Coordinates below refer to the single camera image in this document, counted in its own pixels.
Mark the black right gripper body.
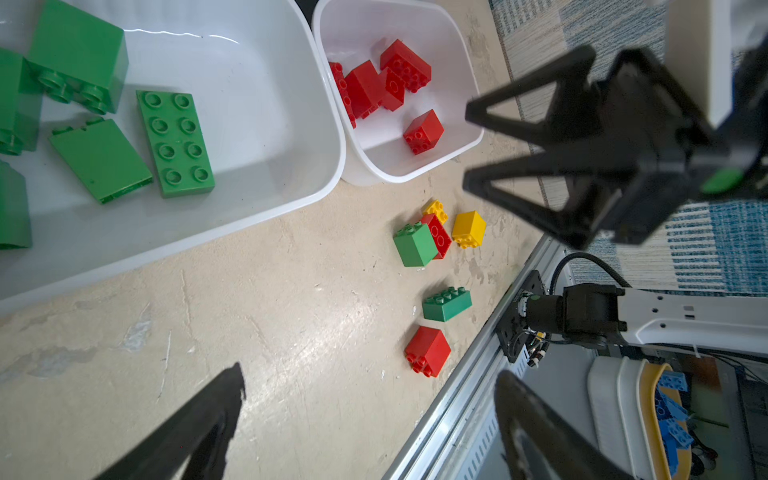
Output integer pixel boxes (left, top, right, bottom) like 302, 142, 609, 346
597, 49, 750, 245

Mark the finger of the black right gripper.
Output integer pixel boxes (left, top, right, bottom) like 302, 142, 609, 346
462, 153, 602, 250
465, 45, 600, 147

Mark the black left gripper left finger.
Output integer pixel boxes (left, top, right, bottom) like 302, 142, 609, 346
98, 363, 246, 479

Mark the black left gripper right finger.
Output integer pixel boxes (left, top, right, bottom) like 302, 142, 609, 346
494, 370, 632, 479

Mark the small yellow lego brick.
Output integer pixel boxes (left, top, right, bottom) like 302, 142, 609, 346
422, 200, 448, 225

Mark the long green lego brick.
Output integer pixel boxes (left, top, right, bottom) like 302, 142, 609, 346
422, 287, 472, 322
136, 90, 216, 198

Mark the long red lego brick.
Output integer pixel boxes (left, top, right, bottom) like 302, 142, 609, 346
329, 62, 357, 129

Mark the small red lego brick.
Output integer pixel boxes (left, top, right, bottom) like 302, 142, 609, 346
380, 68, 405, 111

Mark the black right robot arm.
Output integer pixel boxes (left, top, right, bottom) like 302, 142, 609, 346
463, 1, 767, 359

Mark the box of blue bricks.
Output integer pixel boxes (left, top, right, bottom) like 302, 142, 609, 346
587, 356, 694, 479

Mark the white right plastic bin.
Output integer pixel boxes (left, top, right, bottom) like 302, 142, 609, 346
312, 1, 483, 186

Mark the white plastic bin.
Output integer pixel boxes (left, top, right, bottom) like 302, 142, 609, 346
1, 1, 345, 314
312, 1, 483, 186

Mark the white left plastic bin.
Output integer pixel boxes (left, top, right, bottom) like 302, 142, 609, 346
1, 1, 345, 314

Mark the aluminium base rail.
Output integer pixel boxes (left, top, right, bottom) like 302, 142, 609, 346
383, 237, 568, 479

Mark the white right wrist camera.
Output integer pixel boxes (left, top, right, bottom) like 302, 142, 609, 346
664, 0, 732, 127

